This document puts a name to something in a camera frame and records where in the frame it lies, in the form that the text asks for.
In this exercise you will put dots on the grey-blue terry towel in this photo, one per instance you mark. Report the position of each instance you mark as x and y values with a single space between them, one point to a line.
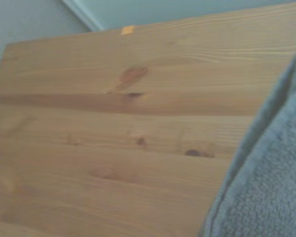
264 172

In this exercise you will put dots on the small orange tape piece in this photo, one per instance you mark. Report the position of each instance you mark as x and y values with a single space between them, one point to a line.
127 30

